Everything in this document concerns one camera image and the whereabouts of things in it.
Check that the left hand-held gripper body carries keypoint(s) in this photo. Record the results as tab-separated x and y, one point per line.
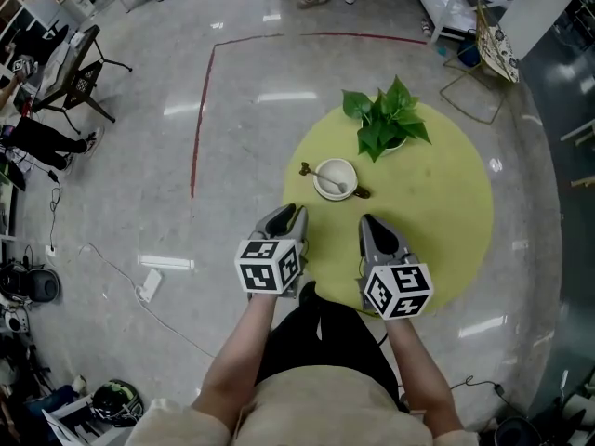
265	272

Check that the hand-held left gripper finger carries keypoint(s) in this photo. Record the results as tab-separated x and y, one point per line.
274	223
302	226

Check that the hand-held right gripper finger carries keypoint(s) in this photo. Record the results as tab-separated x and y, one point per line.
390	244
367	237

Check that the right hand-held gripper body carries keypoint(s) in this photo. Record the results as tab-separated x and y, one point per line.
400	291

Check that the small brown shiny object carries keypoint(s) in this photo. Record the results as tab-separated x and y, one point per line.
332	170

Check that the person's left forearm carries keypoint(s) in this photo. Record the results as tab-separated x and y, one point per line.
237	356

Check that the person's right forearm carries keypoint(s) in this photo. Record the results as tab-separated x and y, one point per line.
418	365

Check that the person's black trousers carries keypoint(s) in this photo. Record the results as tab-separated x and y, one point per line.
325	337

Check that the white power strip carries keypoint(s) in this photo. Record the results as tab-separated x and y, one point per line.
151	285

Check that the green plant in white pot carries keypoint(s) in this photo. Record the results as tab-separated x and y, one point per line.
388	123

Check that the person's beige shirt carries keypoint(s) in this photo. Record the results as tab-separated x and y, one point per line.
321	411

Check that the black bucket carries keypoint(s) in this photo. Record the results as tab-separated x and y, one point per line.
516	432

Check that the black green helmet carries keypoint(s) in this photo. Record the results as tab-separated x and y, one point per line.
116	402

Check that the blue bag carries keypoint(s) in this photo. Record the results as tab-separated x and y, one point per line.
468	54

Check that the black round bag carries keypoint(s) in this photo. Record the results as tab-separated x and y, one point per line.
42	286

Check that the black metal side table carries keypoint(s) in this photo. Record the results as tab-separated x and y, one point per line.
86	84

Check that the white metal rack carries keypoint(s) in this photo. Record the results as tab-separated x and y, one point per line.
437	3

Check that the white box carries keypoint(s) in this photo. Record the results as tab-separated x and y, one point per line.
58	61

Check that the white pillar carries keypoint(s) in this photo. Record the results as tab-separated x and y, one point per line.
544	3

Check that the white cabinet with red mark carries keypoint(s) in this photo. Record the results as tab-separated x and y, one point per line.
39	3

